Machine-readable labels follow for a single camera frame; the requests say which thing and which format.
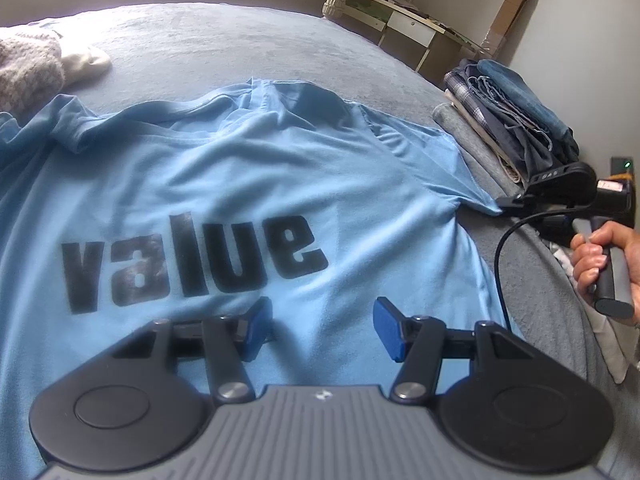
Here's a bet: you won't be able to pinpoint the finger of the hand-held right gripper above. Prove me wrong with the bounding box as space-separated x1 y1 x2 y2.
495 194 531 216

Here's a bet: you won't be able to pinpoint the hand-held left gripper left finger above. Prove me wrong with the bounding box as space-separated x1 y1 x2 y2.
112 296 275 403

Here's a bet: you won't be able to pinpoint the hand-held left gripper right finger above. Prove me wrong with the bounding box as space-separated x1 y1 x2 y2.
374 296 538 403

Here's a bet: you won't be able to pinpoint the light blue t-shirt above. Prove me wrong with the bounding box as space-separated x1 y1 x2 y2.
0 76 526 480

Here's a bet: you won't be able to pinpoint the person's right hand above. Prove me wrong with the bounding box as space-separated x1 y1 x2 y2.
570 220 640 328

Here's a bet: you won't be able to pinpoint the folded dark navy pants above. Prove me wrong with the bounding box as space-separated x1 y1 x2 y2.
457 60 581 181

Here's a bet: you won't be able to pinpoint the folded blue jeans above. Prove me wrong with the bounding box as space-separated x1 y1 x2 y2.
475 59 573 151

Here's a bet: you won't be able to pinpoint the folded plaid shirt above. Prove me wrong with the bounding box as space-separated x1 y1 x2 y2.
444 69 506 151

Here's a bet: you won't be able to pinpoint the cream desk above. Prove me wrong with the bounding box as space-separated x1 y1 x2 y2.
340 0 493 73

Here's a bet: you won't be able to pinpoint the grey bed cover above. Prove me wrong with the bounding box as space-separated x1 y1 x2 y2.
0 2 640 480

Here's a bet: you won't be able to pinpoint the white cloth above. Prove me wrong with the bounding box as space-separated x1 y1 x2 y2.
60 44 112 86

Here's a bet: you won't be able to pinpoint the beige checked knit cloth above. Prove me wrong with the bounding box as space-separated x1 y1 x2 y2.
0 30 66 116

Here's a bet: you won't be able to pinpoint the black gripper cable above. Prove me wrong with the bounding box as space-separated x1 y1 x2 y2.
494 205 596 333

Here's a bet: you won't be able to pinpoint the cardboard box against wall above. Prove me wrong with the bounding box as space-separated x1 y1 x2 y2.
482 0 536 58

